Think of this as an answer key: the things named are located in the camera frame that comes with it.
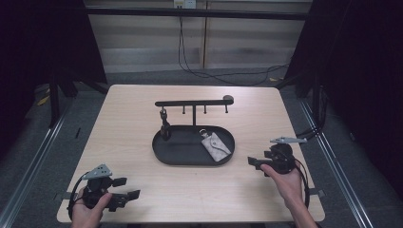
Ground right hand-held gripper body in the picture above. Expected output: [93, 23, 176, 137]
[263, 136, 308, 176]

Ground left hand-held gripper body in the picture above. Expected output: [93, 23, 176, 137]
[81, 162, 119, 213]

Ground grey patterned key pouch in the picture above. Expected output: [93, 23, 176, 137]
[199, 127, 232, 162]

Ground dark strap keychain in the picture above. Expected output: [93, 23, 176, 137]
[160, 107, 172, 142]

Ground black key rack with tray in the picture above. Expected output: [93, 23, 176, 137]
[151, 94, 237, 167]

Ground person's left hand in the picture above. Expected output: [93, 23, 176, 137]
[70, 186, 114, 228]

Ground person's right hand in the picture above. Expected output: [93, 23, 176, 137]
[259, 163, 306, 210]

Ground black metal stand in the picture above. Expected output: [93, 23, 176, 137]
[48, 73, 62, 129]

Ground black curtain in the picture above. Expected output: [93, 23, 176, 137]
[283, 0, 403, 191]
[0, 0, 108, 160]

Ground black horizontal metal bar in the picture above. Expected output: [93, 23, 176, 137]
[85, 7, 309, 21]

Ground left hand-held gripper cable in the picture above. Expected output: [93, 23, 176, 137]
[67, 172, 89, 220]

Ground hand-held gripper cable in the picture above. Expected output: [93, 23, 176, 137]
[294, 157, 311, 209]
[67, 172, 89, 220]

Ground right hand-held gripper cable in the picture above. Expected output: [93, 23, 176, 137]
[294, 157, 311, 209]

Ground black floor cables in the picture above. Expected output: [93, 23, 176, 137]
[296, 85, 329, 141]

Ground metal floor rail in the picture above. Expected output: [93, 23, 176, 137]
[0, 101, 77, 228]
[297, 98, 376, 228]

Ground black wall cable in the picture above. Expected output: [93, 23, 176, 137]
[177, 16, 290, 87]

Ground white wall outlet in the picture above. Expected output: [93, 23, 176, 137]
[173, 0, 198, 10]

